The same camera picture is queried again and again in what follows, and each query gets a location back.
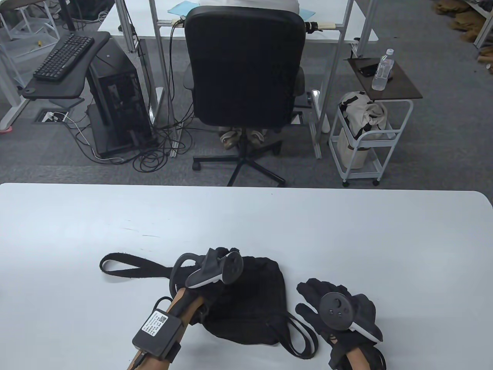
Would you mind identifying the person's left hand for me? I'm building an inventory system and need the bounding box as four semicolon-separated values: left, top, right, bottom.
175;247;244;320

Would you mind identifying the person's right hand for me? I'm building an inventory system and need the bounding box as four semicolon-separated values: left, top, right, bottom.
295;278;384;349

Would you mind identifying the grey VR controller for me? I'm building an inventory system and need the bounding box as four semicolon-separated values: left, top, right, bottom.
169;249;244;293
318;292;384;343

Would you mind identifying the black fabric backpack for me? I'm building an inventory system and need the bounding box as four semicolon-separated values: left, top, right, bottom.
169;254;287;345

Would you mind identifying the black shoulder strap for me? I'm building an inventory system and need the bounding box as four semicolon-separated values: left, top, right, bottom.
266;310;319;360
100;252;174;280

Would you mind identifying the person's right forearm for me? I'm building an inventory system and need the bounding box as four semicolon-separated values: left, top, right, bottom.
329;343;386;370

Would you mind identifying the person's left forearm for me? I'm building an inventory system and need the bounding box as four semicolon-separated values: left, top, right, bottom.
129;287;201;370

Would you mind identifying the white rolling cart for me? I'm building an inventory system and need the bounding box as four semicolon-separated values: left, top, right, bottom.
328;99;414;188

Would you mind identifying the black office chair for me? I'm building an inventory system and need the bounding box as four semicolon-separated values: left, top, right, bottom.
183;7;307;187

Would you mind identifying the black computer tower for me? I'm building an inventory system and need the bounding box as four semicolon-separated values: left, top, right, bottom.
86;39;155;156

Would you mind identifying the brown side table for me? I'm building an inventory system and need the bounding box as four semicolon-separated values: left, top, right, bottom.
348;58;423;101

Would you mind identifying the clear plastic water bottle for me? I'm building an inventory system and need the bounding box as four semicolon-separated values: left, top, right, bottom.
371;49;395;91

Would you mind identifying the floor outlet box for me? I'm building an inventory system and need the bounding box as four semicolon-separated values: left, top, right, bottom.
34;109;72;124

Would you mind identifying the black keyboard tray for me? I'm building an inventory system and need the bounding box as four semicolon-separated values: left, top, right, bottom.
21;31;112;101

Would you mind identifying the black keyboard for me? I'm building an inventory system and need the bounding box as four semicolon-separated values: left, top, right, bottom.
33;33;95;82

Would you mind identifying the white desk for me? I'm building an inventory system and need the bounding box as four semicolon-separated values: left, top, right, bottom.
97;0;379;44

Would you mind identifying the white desk leg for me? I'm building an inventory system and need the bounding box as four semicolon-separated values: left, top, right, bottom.
0;58;31;131

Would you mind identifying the white storage shelf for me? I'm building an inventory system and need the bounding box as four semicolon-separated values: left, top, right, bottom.
464;0;493;49

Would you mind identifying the pile of brown cardboard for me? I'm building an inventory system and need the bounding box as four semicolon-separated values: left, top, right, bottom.
431;0;493;74

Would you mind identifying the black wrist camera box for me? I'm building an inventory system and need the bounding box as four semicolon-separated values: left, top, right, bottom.
132;308;182;362

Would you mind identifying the tangle of black cables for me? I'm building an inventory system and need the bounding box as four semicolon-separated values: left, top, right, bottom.
62;17;205;174

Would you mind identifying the beige bag with black straps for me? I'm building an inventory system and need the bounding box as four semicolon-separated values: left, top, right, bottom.
337;91;389;169

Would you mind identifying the aluminium profile frame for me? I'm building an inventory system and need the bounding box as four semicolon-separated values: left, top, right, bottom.
115;0;378;159

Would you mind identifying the white wire rack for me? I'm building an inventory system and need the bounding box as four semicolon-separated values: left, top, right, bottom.
0;0;62;58

